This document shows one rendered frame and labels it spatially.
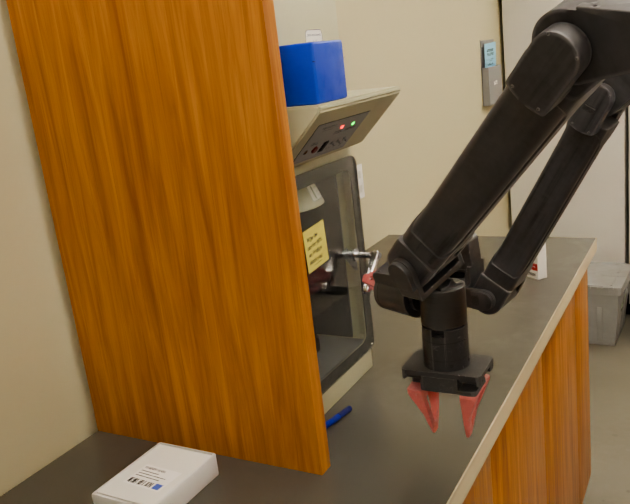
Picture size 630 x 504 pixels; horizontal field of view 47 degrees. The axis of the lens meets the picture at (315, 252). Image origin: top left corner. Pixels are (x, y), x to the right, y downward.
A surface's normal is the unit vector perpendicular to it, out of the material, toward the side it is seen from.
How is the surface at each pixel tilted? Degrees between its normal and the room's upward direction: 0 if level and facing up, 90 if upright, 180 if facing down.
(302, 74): 90
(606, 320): 96
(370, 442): 0
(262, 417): 90
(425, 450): 0
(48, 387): 90
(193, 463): 0
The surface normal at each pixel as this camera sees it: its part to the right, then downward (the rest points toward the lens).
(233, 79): -0.47, 0.28
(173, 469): -0.11, -0.96
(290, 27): 0.88, 0.03
